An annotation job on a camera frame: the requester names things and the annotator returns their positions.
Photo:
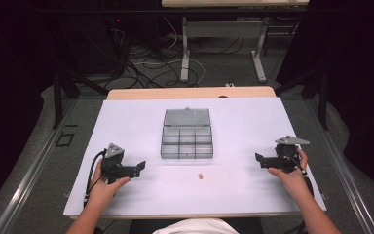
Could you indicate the white board sheet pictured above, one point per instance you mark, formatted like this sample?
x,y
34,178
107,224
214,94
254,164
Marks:
x,y
227,139

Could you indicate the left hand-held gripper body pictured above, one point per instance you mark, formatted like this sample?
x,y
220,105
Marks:
x,y
114,162

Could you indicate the dark computer tower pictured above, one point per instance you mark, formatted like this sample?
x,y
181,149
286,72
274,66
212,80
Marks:
x,y
115,45

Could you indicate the aluminium floor rail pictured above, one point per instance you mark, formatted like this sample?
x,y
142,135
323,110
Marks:
x,y
347,175
29,175

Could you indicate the person's white shirt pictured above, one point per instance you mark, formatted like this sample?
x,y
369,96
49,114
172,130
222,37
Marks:
x,y
196,227

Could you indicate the white metal-legged desk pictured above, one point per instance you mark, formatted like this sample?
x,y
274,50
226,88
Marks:
x,y
224,30

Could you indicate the person's right hand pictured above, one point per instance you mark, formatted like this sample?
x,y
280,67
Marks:
x,y
292,180

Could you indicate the black metal stand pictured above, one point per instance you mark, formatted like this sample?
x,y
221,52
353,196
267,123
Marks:
x,y
323,94
58,94

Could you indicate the white power strip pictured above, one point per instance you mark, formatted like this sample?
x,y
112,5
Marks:
x,y
230,85

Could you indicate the clear plastic compartment box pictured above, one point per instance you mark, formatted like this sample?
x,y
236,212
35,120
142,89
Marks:
x,y
187,136

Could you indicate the wooden table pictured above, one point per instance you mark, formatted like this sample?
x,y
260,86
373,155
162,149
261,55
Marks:
x,y
175,92

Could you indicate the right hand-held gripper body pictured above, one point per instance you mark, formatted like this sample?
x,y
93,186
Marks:
x,y
287,156

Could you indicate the person's left hand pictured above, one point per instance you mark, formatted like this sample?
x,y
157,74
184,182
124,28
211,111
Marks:
x,y
105,190

